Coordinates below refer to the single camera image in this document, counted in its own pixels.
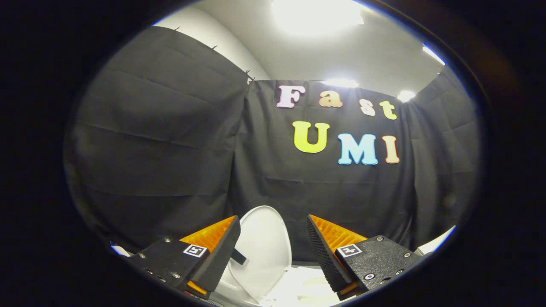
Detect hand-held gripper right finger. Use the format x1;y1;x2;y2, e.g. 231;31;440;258
306;214;427;301

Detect white toilet lid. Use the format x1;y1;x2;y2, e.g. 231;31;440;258
227;206;293;304

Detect white cabinet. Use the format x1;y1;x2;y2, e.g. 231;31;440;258
416;225;457;255

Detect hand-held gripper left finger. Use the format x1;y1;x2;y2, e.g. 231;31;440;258
128;215;241;300

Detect large ceiling light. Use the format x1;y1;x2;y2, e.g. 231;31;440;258
271;0;366;37

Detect black backdrop cloth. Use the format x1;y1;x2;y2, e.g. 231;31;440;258
63;26;481;263

